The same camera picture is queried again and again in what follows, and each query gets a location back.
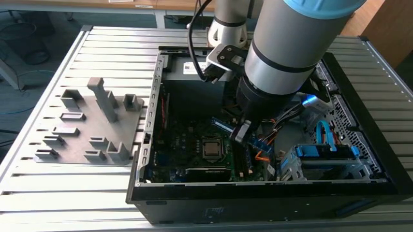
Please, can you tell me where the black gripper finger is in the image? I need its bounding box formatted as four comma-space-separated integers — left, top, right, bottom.
228, 119, 252, 144

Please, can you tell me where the silver CPU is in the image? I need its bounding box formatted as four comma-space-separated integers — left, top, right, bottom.
203, 142, 223, 157

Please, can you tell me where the CPU socket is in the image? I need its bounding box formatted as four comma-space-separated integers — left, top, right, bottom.
199, 137, 227, 163

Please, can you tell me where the black graphics card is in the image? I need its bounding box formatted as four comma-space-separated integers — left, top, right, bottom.
184, 167, 234, 183

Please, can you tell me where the dark green motherboard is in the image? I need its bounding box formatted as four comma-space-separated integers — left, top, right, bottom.
149, 117, 279, 183

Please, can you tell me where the grey power supply unit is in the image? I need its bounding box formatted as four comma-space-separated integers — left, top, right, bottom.
161, 57, 226, 114

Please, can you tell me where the black disk in blue carrier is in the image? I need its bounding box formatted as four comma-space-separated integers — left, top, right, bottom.
295, 144, 361, 160

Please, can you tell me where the grey metal disk bay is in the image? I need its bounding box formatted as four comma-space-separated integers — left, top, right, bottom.
276, 144, 383, 182

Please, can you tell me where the black open PC case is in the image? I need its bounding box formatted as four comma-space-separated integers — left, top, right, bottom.
124, 44, 413, 225

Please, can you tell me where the grey parts rack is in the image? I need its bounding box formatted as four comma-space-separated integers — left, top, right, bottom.
33, 77, 147, 167

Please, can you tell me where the brown wooden cabinet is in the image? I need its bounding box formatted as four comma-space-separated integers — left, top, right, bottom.
340, 0, 413, 70

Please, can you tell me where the long wooden desk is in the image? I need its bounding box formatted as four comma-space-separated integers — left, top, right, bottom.
0, 0, 215, 29

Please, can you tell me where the white table leg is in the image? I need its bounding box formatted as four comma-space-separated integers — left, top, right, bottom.
0, 57, 26, 90

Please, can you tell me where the orange wire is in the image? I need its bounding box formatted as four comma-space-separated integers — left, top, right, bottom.
254, 149, 279, 162

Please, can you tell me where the small silver wrist camera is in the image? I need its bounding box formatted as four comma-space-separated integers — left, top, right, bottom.
300, 94, 332, 109

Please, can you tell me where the blue SATA wire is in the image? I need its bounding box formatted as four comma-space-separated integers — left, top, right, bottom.
314, 120, 338, 152

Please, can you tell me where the red wire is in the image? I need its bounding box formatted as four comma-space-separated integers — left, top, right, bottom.
160, 93, 168, 128

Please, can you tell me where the black camera cable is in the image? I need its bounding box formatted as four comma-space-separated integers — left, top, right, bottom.
185, 0, 213, 83

